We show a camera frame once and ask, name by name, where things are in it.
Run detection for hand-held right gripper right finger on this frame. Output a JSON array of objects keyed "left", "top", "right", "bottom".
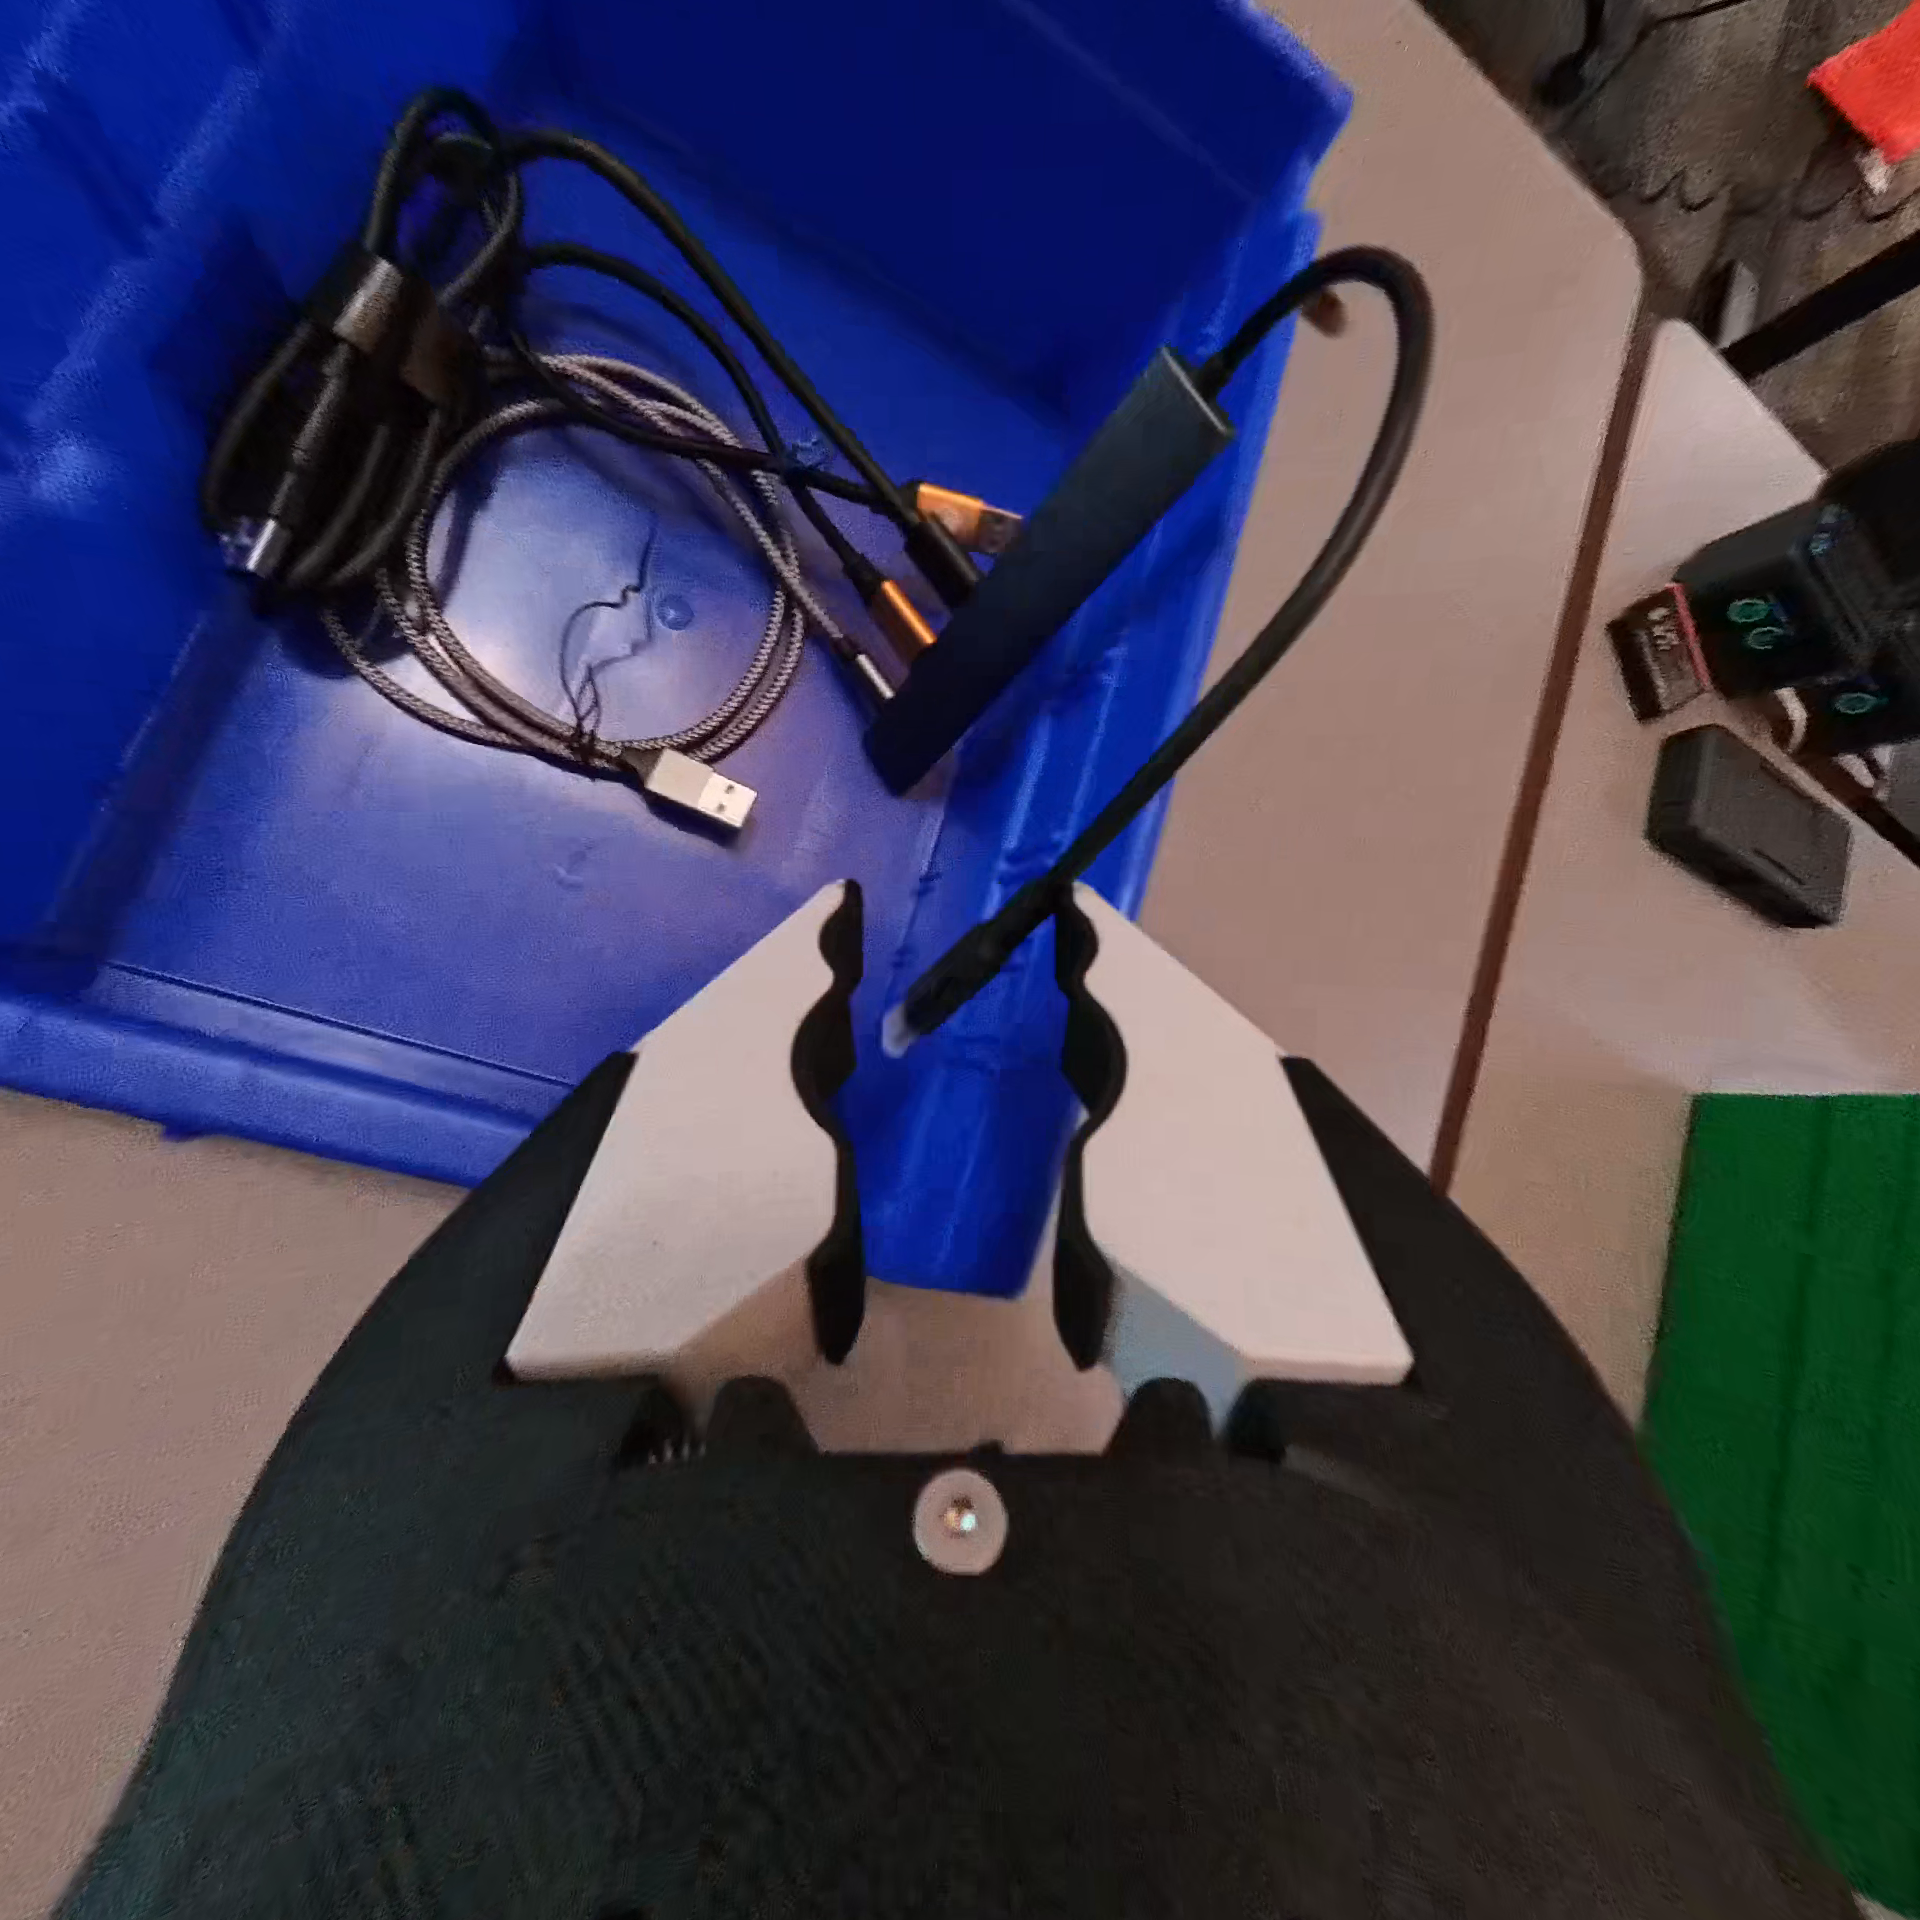
[{"left": 1050, "top": 880, "right": 1416, "bottom": 1389}]

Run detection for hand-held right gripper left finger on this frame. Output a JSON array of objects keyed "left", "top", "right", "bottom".
[{"left": 504, "top": 877, "right": 872, "bottom": 1381}]

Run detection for grey braided USB cable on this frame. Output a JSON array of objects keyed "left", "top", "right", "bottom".
[{"left": 322, "top": 354, "right": 758, "bottom": 847}]

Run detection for black cable silver plug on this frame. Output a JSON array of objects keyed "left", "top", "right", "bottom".
[{"left": 750, "top": 449, "right": 900, "bottom": 708}]

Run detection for dark grey USB hub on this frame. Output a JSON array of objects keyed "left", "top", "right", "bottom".
[{"left": 864, "top": 245, "right": 1437, "bottom": 1065}]

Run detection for blue plastic bin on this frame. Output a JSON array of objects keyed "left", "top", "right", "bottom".
[{"left": 0, "top": 0, "right": 1356, "bottom": 1299}]

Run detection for grey desk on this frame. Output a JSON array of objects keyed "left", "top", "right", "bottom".
[{"left": 0, "top": 0, "right": 1653, "bottom": 1920}]

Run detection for grey table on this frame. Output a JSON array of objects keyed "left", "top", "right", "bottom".
[{"left": 1447, "top": 316, "right": 1920, "bottom": 1427}]

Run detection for green plastic bin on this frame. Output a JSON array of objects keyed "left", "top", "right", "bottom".
[{"left": 1638, "top": 1089, "right": 1920, "bottom": 1910}]

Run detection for small black box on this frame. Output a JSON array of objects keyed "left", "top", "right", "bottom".
[{"left": 1647, "top": 727, "right": 1855, "bottom": 930}]

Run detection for black camera devices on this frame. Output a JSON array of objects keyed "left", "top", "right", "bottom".
[{"left": 1606, "top": 449, "right": 1920, "bottom": 742}]

